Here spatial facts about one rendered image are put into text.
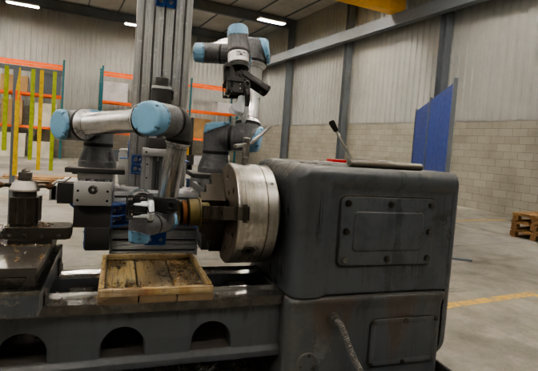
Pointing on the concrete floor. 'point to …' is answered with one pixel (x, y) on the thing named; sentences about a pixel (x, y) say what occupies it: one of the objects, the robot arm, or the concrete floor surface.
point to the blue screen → (435, 134)
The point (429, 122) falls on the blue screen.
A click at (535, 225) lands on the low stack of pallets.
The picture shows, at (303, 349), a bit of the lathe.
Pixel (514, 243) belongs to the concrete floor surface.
